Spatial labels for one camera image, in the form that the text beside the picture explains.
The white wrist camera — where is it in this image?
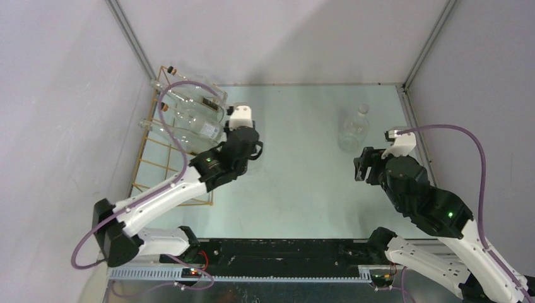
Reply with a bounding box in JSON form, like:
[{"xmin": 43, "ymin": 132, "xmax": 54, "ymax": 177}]
[
  {"xmin": 227, "ymin": 105, "xmax": 255, "ymax": 131},
  {"xmin": 381, "ymin": 126, "xmax": 416, "ymax": 159}
]

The electronics board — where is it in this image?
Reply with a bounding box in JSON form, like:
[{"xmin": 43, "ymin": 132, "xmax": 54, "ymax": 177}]
[
  {"xmin": 180, "ymin": 268, "xmax": 204, "ymax": 278},
  {"xmin": 372, "ymin": 274, "xmax": 391, "ymax": 282}
]

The long clear glass bottle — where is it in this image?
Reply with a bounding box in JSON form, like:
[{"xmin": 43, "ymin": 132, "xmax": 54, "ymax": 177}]
[{"xmin": 138, "ymin": 119, "xmax": 219, "ymax": 155}]

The aluminium frame rail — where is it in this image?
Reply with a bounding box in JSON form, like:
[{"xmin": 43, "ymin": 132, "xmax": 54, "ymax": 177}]
[{"xmin": 97, "ymin": 238, "xmax": 478, "ymax": 285}]

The clear bottle white label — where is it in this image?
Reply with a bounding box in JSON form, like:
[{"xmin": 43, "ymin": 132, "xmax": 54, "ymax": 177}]
[{"xmin": 158, "ymin": 102, "xmax": 225, "ymax": 142}]

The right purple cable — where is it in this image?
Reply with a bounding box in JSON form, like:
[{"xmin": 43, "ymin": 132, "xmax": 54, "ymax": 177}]
[{"xmin": 397, "ymin": 124, "xmax": 532, "ymax": 302}]

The purple cable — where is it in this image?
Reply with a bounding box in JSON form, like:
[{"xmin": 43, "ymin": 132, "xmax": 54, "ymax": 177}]
[
  {"xmin": 397, "ymin": 124, "xmax": 532, "ymax": 302},
  {"xmin": 70, "ymin": 80, "xmax": 228, "ymax": 271}
]

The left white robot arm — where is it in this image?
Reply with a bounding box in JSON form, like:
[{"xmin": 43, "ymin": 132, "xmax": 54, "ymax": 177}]
[{"xmin": 92, "ymin": 126, "xmax": 263, "ymax": 268}]

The gold wire wine rack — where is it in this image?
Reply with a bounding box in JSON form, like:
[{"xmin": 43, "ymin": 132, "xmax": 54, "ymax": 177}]
[{"xmin": 129, "ymin": 65, "xmax": 222, "ymax": 207}]

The left electronics board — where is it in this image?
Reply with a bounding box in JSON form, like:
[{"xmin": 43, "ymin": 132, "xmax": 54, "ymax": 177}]
[{"xmin": 180, "ymin": 268, "xmax": 204, "ymax": 278}]

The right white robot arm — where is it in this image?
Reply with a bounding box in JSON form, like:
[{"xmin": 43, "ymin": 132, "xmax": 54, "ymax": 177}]
[{"xmin": 354, "ymin": 147, "xmax": 534, "ymax": 302}]

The clear bottle black label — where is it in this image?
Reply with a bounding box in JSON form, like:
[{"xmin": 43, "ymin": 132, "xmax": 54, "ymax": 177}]
[{"xmin": 151, "ymin": 80, "xmax": 226, "ymax": 123}]

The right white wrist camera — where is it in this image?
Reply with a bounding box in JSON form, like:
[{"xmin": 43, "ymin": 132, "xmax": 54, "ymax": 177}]
[{"xmin": 381, "ymin": 126, "xmax": 416, "ymax": 159}]

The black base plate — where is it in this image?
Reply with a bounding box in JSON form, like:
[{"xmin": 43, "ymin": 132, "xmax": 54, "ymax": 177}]
[{"xmin": 183, "ymin": 238, "xmax": 390, "ymax": 278}]

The clear bottle black cork top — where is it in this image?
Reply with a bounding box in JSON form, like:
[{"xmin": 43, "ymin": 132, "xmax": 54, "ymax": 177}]
[{"xmin": 167, "ymin": 66, "xmax": 228, "ymax": 107}]

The right electronics board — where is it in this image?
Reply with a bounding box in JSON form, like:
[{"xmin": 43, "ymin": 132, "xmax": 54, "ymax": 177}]
[{"xmin": 372, "ymin": 274, "xmax": 391, "ymax": 282}]

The clear bottle frosted cap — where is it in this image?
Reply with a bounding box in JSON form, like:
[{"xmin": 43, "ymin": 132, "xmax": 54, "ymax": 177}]
[{"xmin": 246, "ymin": 156, "xmax": 264, "ymax": 176}]

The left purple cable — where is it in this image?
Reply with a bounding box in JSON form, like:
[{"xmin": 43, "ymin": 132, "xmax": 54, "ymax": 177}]
[{"xmin": 70, "ymin": 80, "xmax": 228, "ymax": 271}]

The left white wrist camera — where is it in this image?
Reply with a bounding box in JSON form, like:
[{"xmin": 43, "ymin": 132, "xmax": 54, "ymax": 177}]
[{"xmin": 227, "ymin": 105, "xmax": 255, "ymax": 131}]

